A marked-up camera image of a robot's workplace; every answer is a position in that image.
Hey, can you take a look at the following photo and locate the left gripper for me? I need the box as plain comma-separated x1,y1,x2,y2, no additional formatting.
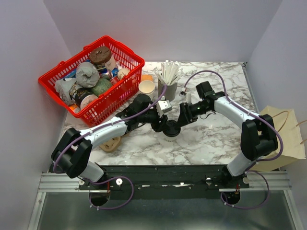
138,106,171,133

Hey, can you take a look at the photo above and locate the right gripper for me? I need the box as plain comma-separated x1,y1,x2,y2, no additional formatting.
175,102,211,128

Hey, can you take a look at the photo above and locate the black coffee cup lid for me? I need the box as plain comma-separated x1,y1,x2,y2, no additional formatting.
163,120,181,138

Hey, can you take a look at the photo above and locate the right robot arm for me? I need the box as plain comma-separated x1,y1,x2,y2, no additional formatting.
177,81,278,188

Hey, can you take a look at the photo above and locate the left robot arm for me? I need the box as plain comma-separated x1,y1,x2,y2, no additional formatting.
51,93,172,189

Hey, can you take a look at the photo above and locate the grey straw holder cup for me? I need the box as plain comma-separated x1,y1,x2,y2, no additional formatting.
158,80,177,102

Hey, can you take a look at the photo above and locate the white paper cup stack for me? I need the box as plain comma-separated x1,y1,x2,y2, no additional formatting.
139,80,155,99

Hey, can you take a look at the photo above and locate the white paper straws bundle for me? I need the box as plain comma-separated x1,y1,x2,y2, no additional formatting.
154,60,183,86

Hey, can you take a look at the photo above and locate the orange sponge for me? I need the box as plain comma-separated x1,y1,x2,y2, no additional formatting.
141,74,153,81

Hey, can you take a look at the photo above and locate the cardboard cup carrier tray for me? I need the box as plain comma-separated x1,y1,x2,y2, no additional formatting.
99,137,121,153

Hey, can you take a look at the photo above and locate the red plastic basket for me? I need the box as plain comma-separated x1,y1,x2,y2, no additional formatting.
38,35,144,127

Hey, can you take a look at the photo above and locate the green avocado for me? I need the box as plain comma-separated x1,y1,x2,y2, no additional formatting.
91,78,113,96

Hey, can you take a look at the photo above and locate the black printed paper cup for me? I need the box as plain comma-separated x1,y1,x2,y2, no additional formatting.
70,88,98,110

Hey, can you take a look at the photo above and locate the grey crumpled paper bag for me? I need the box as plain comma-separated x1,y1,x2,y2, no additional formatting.
75,62,100,88

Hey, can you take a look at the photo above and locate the brown lidded ice cream tub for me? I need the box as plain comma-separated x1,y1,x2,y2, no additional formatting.
89,46,112,65

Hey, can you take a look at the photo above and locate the white crumpled paper wrapper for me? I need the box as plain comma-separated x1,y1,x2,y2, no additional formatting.
55,78,76,105

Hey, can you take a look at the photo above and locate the brown paper bag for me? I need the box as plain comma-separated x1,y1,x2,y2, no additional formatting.
251,106,307,172

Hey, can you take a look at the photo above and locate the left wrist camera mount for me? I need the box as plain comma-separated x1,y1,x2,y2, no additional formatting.
156,100,172,117

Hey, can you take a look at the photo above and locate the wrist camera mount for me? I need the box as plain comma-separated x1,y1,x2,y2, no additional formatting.
156,100,172,117
179,88,191,104

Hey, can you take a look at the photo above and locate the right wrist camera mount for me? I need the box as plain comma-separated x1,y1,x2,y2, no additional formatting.
179,88,191,104

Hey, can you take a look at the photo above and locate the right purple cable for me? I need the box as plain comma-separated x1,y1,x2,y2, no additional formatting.
183,69,284,209

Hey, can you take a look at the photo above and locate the purple cable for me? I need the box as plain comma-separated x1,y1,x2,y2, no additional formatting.
52,84,168,210
183,69,284,209

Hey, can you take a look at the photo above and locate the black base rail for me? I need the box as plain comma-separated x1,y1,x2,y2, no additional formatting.
79,164,249,200

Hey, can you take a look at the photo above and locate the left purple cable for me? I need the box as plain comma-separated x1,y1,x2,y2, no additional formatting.
52,84,168,210

